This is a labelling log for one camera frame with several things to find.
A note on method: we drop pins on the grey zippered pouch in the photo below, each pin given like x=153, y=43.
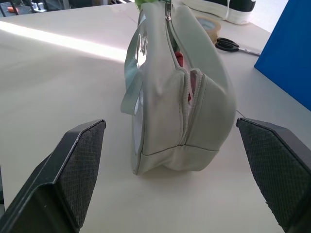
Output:
x=179, y=102

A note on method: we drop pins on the brown packing tape roll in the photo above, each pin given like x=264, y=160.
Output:
x=209, y=26

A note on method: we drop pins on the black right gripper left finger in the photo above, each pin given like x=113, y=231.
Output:
x=73, y=174

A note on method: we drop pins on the blue box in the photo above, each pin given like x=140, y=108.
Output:
x=289, y=58

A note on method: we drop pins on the black and white sneaker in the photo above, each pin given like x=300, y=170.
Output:
x=218, y=9

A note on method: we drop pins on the silver zipper pull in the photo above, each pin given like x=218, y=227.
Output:
x=168, y=9

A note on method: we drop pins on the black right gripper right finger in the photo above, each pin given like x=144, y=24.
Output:
x=274, y=170

